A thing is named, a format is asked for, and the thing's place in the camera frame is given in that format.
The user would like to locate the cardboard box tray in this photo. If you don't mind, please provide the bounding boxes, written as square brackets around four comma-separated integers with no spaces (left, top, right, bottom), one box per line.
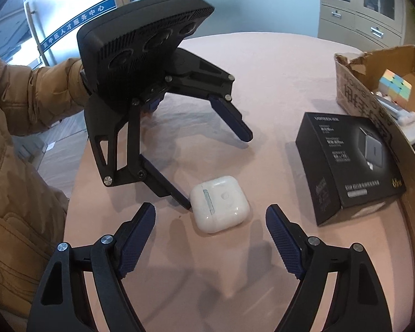
[333,43,415,277]

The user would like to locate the left forearm tan jacket sleeve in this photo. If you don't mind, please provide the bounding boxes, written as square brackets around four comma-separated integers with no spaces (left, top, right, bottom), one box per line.
[0,58,88,136]

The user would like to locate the white earbuds case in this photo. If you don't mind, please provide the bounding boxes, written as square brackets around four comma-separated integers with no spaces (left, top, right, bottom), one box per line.
[190,175,250,234]

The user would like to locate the pastel rubik's cube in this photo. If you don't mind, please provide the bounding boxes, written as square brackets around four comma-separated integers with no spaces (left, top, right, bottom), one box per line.
[378,69,412,109]

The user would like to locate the black charger box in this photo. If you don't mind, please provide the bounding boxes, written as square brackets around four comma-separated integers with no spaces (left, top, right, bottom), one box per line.
[295,112,406,226]

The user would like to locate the grey metal glass-door cabinet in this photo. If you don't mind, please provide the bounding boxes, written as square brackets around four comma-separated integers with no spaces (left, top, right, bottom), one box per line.
[318,0,406,51]

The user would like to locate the grey white toy tray set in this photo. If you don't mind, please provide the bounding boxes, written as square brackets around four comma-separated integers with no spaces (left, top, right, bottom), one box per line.
[374,92,415,145]

